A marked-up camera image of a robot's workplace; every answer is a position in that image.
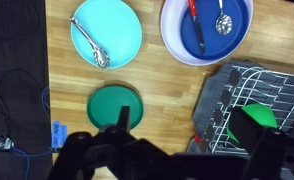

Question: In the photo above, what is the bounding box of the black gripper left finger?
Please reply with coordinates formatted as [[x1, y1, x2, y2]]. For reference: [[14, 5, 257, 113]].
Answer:
[[46, 105, 175, 180]]

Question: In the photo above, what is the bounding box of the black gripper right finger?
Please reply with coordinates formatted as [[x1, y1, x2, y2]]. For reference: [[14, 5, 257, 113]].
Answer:
[[227, 108, 294, 180]]

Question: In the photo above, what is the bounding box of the dark green plate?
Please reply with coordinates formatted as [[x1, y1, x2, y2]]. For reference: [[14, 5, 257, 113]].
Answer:
[[86, 85, 145, 131]]

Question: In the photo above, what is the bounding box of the dark blue plate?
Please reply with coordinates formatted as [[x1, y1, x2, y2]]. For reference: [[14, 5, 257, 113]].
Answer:
[[180, 0, 250, 62]]

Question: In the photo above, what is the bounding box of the light blue plate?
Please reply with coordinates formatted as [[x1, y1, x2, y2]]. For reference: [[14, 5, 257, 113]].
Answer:
[[70, 0, 143, 70]]

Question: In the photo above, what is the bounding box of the lavender plate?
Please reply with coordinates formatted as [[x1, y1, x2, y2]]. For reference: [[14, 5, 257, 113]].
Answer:
[[160, 0, 255, 66]]

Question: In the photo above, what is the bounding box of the light green bowl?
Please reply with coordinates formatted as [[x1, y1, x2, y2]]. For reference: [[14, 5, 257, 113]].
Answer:
[[226, 103, 278, 144]]

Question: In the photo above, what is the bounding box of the small silver connector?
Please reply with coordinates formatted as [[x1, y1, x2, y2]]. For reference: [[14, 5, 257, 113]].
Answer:
[[0, 134, 15, 152]]

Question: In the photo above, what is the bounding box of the grey dish rack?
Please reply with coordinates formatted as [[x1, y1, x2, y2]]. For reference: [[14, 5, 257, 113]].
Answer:
[[186, 59, 294, 158]]

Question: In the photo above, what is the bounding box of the metal spoon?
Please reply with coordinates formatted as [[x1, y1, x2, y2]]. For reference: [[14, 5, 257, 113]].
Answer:
[[69, 16, 111, 69]]

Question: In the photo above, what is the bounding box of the silver spoon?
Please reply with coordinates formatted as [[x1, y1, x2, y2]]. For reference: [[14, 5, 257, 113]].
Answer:
[[215, 0, 234, 36]]

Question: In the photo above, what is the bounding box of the blue cable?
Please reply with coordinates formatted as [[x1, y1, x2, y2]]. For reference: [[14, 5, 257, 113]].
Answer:
[[11, 84, 60, 180]]

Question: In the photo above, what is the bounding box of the red handled knife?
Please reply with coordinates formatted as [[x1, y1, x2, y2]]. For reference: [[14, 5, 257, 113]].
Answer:
[[186, 0, 206, 56]]

